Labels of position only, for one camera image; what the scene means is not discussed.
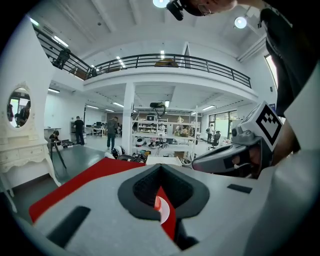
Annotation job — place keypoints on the white shelving rack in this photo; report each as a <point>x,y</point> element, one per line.
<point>162,136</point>

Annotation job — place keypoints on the black balcony railing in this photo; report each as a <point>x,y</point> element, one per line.
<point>150,61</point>

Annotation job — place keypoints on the pile of black white devices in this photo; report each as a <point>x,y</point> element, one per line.
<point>120,151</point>

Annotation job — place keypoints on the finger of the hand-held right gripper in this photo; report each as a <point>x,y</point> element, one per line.
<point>212,162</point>

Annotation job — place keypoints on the white round plate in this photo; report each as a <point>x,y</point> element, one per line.
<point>165,212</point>

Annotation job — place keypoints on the black head-worn camera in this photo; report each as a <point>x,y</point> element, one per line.
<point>175,10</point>

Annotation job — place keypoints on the red apple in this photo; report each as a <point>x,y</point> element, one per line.
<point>158,203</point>

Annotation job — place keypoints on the person's right hand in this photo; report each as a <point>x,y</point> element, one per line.
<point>255,156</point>

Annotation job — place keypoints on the bunch of pale flowers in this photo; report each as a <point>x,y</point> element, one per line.
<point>182,130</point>

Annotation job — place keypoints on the table with red cloth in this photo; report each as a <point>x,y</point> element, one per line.
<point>75,185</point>

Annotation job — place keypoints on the white ornate vanity desk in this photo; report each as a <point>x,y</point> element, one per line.
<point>22,152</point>

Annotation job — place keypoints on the black office chair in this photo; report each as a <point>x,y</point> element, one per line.
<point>215,140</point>

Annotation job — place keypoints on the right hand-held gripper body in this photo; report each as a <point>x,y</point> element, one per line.
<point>267,125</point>

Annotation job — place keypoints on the person's right forearm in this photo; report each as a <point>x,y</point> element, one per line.
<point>285,140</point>

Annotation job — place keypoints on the person's black jacket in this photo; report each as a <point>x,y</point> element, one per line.
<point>292,55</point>

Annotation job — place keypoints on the white rectangular box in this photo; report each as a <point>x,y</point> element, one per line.
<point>163,161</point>

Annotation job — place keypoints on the oval vanity mirror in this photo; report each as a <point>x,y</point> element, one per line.
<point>18,107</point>

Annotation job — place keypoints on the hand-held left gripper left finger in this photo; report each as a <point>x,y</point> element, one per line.
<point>100,212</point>

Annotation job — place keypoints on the black tripod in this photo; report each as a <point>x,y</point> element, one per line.
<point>56,152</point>

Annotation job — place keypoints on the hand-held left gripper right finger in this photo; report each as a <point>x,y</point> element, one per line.
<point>237,215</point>

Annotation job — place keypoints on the round ceiling lamp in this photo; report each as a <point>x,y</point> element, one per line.
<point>240,22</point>
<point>161,2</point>

